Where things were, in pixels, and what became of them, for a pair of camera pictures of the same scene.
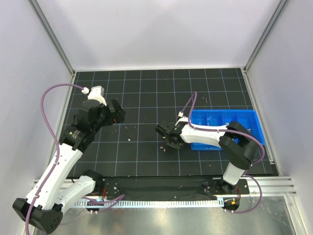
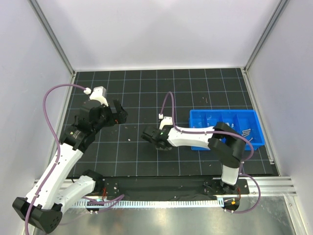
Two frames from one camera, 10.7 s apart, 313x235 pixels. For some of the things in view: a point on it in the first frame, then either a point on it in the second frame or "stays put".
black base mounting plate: x=171 y=189 stays put
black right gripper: x=167 y=133 -> x=148 y=134
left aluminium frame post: x=53 y=36 stays put
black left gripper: x=113 y=113 stays put
